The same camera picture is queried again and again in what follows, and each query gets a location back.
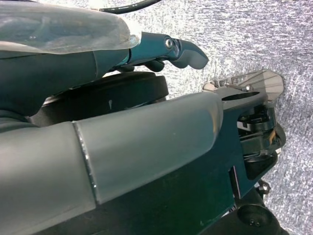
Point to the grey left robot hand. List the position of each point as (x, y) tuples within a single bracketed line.
[(61, 71)]

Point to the grey black robot leg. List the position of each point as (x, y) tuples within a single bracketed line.
[(146, 146)]

